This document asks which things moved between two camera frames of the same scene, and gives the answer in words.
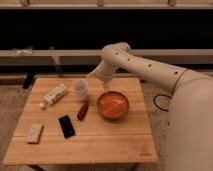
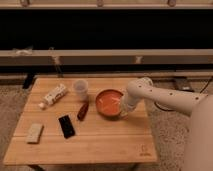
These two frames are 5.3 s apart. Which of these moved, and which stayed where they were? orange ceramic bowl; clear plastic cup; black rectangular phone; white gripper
Moved: white gripper
Stayed: orange ceramic bowl; black rectangular phone; clear plastic cup
